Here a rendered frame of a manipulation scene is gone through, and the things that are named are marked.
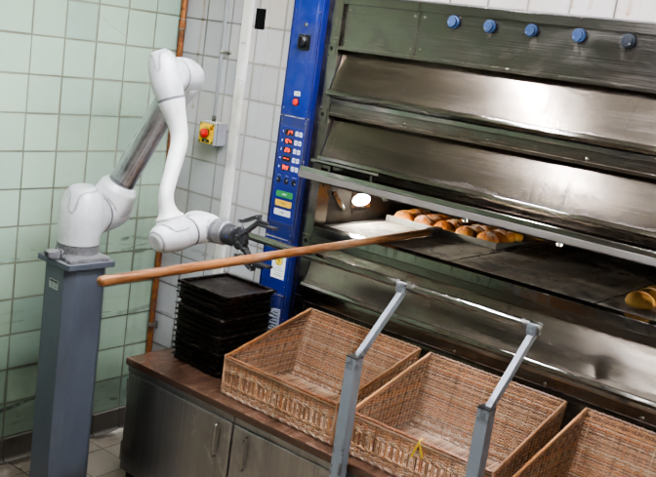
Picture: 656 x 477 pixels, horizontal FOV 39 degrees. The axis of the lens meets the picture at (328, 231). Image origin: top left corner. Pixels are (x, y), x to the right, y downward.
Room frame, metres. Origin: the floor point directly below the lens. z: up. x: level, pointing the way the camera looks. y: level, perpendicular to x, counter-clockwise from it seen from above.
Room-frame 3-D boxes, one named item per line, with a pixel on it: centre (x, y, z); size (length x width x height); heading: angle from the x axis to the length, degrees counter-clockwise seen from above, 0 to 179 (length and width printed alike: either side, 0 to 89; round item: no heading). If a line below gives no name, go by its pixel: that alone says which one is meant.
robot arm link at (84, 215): (3.39, 0.92, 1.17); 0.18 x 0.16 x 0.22; 167
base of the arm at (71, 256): (3.36, 0.93, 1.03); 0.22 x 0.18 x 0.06; 140
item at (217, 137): (4.05, 0.56, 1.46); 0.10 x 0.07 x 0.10; 52
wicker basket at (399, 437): (2.94, -0.51, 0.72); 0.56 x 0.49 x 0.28; 53
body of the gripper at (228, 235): (3.21, 0.31, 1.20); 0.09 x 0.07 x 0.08; 53
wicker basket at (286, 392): (3.30, -0.04, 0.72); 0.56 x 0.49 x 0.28; 52
